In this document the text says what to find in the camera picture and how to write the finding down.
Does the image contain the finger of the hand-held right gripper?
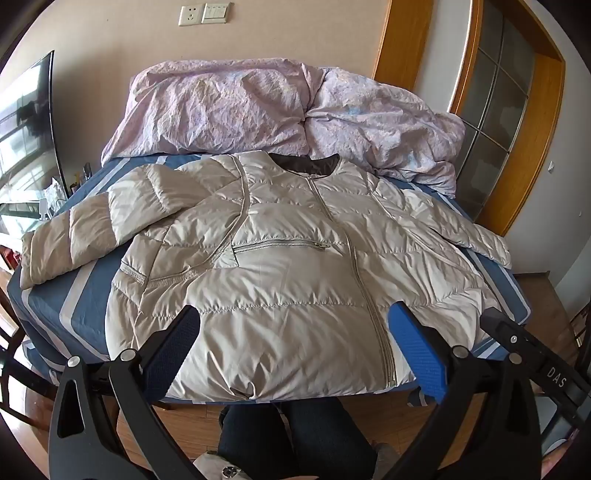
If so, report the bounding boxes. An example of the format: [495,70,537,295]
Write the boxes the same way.
[480,307,549,377]

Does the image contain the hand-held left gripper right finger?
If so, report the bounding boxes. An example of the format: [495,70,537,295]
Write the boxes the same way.
[388,302,541,480]

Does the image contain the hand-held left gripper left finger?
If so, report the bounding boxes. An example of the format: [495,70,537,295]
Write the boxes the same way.
[48,305,206,480]

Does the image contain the beige down jacket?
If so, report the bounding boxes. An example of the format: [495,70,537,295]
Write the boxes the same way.
[19,152,513,403]

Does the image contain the blue white striped bed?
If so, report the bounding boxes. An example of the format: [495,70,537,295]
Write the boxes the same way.
[8,154,531,409]

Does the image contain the person's legs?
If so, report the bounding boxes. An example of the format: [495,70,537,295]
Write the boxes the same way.
[217,399,375,480]

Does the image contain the dark wooden chair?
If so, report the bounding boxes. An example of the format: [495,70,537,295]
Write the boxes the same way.
[0,272,61,386]

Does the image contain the pink crumpled duvet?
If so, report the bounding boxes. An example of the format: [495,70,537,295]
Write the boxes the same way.
[100,59,466,197]

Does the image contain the wooden framed glass door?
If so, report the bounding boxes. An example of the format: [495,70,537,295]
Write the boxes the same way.
[374,0,566,236]

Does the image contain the black flat television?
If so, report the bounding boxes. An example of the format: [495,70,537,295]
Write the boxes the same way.
[0,52,70,208]

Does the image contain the white wall switch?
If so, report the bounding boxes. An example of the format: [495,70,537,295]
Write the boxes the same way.
[202,2,229,25]

